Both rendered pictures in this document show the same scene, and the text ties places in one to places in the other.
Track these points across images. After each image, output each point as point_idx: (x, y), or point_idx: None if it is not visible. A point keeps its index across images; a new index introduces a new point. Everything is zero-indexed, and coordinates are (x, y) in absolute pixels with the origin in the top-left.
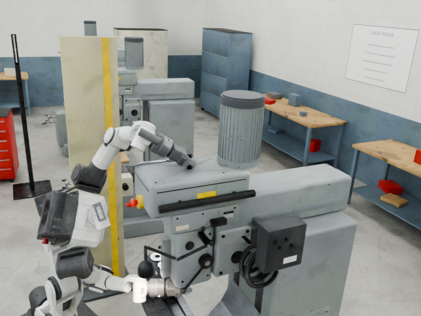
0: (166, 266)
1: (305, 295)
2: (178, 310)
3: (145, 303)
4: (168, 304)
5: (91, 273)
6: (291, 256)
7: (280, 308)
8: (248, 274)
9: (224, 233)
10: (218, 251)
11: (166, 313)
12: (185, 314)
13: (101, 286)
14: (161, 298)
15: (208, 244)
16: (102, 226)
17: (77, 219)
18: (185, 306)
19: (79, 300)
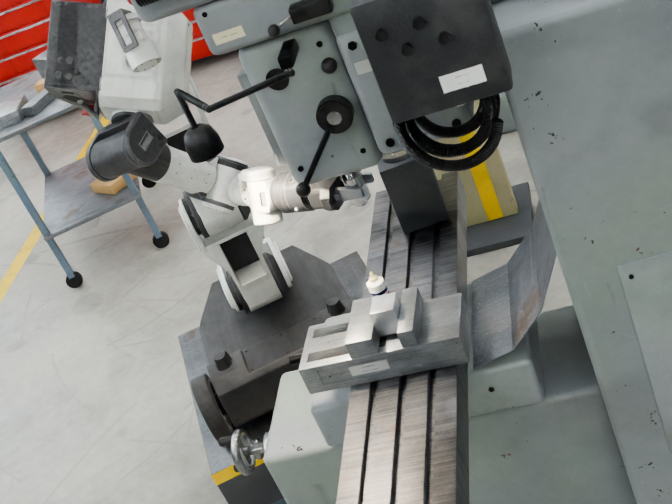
0: (274, 136)
1: (663, 192)
2: (428, 254)
3: (370, 240)
4: (416, 241)
5: (148, 164)
6: (461, 70)
7: (582, 228)
8: (399, 134)
9: (354, 37)
10: (357, 85)
11: (399, 261)
12: (439, 262)
13: (221, 199)
14: (402, 228)
15: (291, 67)
16: (135, 60)
17: (108, 55)
18: (448, 244)
19: (261, 239)
